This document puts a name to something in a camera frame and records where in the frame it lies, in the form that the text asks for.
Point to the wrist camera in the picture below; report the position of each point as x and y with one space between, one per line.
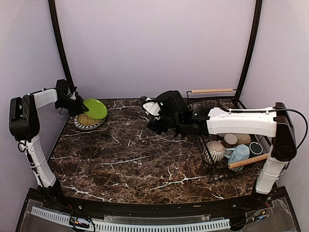
63 90
166 102

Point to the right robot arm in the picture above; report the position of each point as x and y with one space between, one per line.
270 122

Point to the right black frame post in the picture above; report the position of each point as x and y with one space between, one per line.
250 48

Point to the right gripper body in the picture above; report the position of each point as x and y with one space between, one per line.
155 125

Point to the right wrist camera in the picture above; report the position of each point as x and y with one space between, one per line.
166 102

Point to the brown ceramic cup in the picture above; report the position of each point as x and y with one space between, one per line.
230 140

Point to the left black frame post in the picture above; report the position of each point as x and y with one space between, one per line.
59 43

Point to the wooden rack handle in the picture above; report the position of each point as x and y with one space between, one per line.
248 161
206 91

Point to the striped ceramic bowl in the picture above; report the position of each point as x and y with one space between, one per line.
213 152

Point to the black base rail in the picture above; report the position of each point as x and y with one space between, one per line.
229 207

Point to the white slotted cable duct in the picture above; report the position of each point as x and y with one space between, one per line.
133 224

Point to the white blue striped plate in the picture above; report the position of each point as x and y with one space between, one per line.
82 125

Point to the lime green plastic plate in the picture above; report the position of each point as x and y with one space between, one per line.
96 109

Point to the dark green cup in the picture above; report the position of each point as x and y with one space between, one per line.
255 149

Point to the black frame post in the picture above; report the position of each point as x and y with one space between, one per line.
59 43
250 48

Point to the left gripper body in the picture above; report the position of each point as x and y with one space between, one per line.
74 106

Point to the black wire dish rack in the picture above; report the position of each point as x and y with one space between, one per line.
219 172

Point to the grey deer pattern plate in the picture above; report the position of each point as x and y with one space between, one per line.
102 123

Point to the front wooden rack handle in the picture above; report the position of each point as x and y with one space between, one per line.
248 161

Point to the light blue mug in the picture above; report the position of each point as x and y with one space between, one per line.
238 153

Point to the woven bamboo plate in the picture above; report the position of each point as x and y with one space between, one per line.
85 120

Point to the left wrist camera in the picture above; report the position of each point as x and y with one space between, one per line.
63 90

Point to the beige ceramic bowl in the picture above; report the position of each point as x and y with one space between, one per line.
243 139

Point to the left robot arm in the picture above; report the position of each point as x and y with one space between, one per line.
24 126

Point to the rear wooden rack handle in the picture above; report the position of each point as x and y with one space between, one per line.
206 91

